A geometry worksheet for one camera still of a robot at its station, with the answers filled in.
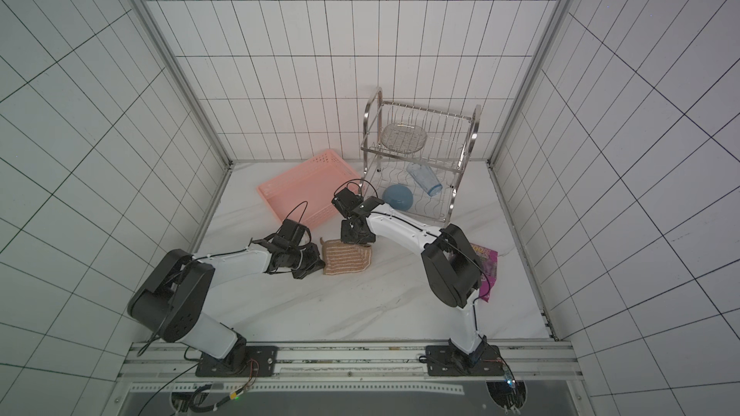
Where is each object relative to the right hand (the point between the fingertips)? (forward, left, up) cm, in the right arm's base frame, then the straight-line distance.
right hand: (341, 241), depth 89 cm
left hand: (-6, +6, -6) cm, 11 cm away
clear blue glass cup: (+26, -28, +1) cm, 39 cm away
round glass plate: (+27, -19, +20) cm, 39 cm away
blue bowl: (+19, -18, 0) cm, 26 cm away
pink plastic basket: (+30, +17, -6) cm, 35 cm away
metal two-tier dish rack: (+17, -21, +20) cm, 34 cm away
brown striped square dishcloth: (-3, +1, -6) cm, 6 cm away
